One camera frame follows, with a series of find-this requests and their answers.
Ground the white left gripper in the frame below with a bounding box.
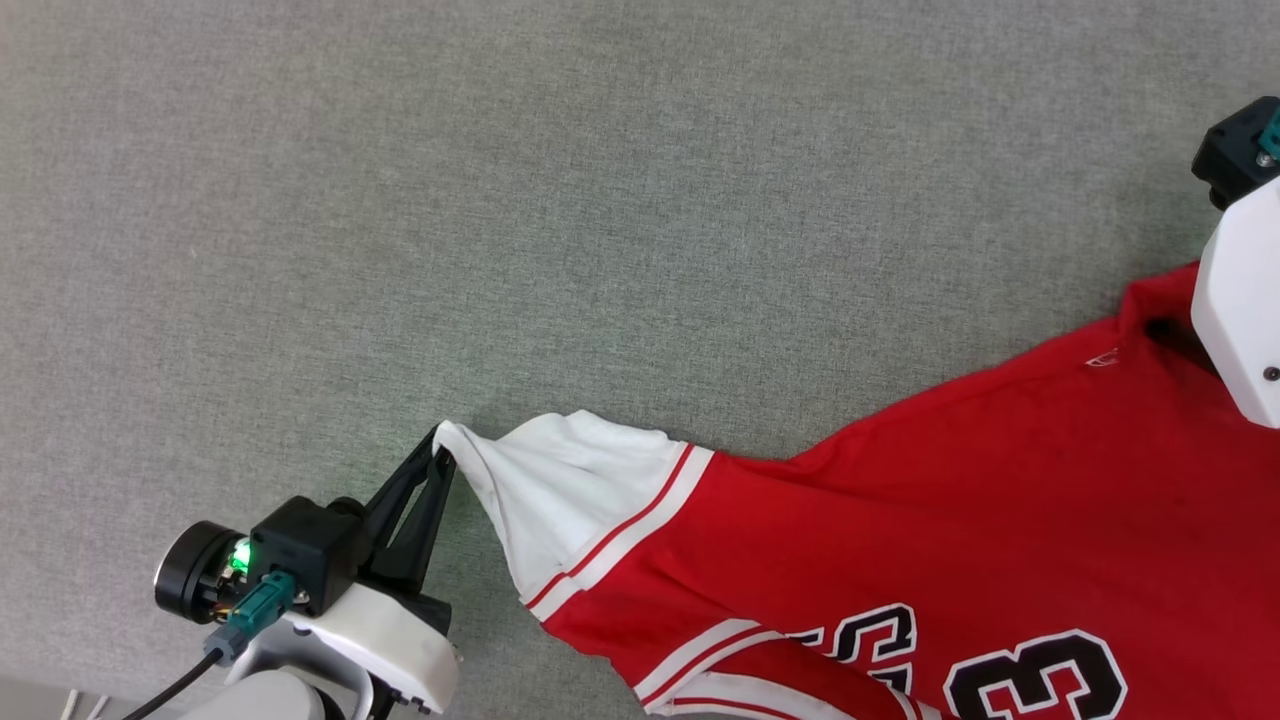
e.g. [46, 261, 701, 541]
[226, 425, 462, 716]

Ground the black round motor housing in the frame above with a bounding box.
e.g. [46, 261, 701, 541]
[154, 520, 249, 626]

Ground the red white basketball jersey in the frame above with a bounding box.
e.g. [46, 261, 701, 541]
[435, 262, 1280, 720]

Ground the grey fabric sofa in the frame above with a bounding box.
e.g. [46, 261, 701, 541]
[0, 0, 1280, 720]

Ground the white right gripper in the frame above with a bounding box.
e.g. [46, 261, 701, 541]
[1145, 178, 1280, 429]

